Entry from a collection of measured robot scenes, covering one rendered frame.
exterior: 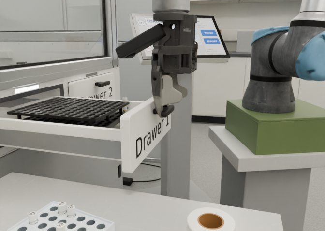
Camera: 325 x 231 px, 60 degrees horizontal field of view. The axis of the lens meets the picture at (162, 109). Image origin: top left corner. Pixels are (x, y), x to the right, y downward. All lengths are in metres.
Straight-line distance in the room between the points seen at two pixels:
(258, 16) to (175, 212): 3.87
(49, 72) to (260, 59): 0.59
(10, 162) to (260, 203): 0.68
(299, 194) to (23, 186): 0.73
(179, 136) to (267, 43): 1.03
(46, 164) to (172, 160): 1.02
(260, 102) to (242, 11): 3.45
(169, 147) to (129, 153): 1.21
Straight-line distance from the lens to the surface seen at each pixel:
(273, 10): 4.28
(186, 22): 0.57
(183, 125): 1.70
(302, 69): 0.72
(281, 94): 0.84
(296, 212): 0.98
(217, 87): 3.57
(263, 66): 0.84
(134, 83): 2.40
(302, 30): 0.73
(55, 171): 0.92
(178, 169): 1.80
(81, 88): 0.95
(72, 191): 0.62
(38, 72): 0.82
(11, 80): 0.76
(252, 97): 0.85
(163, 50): 0.56
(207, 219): 0.47
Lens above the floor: 1.06
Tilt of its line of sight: 14 degrees down
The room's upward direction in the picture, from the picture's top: straight up
